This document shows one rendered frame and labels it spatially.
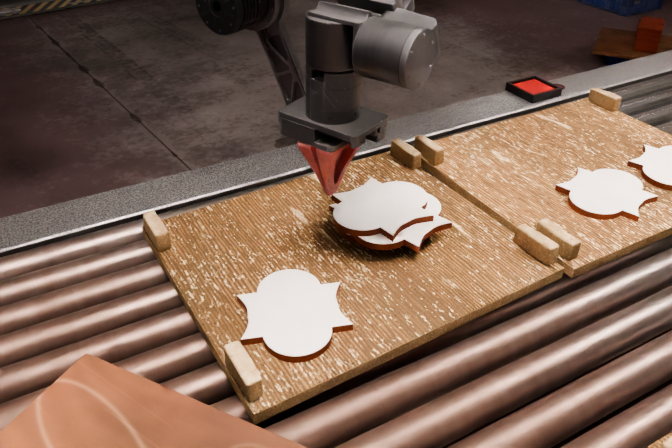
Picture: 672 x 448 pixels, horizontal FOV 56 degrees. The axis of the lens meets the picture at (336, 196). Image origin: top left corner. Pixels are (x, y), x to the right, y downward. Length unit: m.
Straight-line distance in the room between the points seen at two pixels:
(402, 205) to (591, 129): 0.46
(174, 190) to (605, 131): 0.71
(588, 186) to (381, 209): 0.32
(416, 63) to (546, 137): 0.55
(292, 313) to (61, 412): 0.27
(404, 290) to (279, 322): 0.15
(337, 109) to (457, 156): 0.40
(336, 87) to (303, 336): 0.25
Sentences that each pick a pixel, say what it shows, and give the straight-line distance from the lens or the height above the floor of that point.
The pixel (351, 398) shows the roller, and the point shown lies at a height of 0.92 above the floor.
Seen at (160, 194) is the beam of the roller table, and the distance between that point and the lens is 0.97.
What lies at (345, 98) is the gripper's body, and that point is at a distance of 0.63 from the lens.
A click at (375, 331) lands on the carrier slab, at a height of 0.94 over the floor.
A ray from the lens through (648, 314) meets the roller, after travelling 0.81.
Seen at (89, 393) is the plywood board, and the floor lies 1.04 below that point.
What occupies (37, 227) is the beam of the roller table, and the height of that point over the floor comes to 0.91.
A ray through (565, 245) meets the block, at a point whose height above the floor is 0.96.
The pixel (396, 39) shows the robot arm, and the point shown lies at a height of 1.23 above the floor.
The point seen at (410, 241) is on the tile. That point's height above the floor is 0.97.
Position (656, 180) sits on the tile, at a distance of 1.02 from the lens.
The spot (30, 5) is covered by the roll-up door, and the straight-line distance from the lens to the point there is 5.44.
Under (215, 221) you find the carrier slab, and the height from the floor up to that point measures 0.94.
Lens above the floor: 1.42
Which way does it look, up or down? 33 degrees down
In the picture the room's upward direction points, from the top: straight up
